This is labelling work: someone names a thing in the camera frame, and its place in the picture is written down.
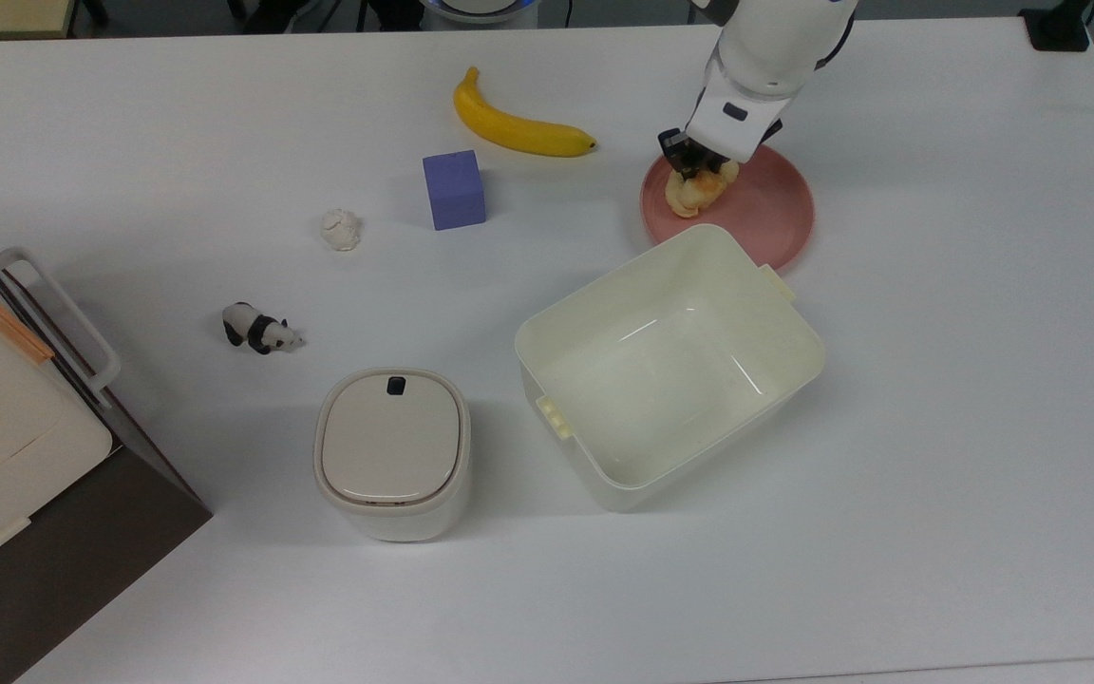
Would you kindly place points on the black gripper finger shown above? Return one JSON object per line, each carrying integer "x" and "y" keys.
{"x": 675, "y": 152}
{"x": 713, "y": 167}

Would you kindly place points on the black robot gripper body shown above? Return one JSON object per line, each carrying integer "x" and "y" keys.
{"x": 735, "y": 109}

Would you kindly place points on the white lidded bin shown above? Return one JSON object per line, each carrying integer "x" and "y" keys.
{"x": 392, "y": 451}

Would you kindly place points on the cream open plastic box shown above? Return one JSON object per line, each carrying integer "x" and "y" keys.
{"x": 670, "y": 370}

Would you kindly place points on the golden bread roll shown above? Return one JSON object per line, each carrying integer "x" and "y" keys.
{"x": 694, "y": 195}

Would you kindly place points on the small white crumpled lump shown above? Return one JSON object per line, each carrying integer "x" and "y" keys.
{"x": 341, "y": 229}

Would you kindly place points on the black stand base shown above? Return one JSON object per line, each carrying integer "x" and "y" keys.
{"x": 1057, "y": 27}

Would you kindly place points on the black and white panda toy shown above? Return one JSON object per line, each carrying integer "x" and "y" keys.
{"x": 260, "y": 329}

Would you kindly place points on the white and brown microwave oven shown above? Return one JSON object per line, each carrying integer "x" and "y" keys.
{"x": 15, "y": 456}

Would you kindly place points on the yellow banana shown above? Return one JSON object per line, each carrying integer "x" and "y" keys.
{"x": 518, "y": 131}

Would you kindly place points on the purple foam cube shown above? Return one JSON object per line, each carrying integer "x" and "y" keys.
{"x": 454, "y": 190}

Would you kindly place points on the yellow wooden side table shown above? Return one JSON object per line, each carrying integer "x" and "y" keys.
{"x": 1, "y": 14}

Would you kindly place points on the pink round plate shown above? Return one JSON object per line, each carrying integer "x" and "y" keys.
{"x": 770, "y": 204}

